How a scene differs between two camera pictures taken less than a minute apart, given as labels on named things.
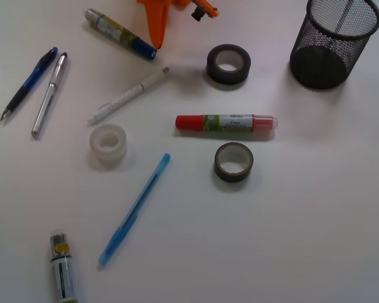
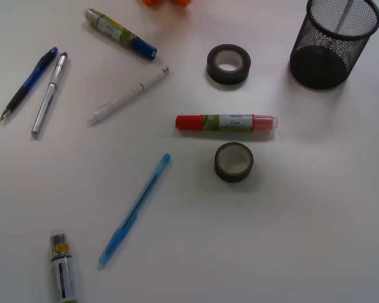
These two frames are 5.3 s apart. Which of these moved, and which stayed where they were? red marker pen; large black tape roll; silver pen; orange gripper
Moved: orange gripper
Stayed: large black tape roll; red marker pen; silver pen
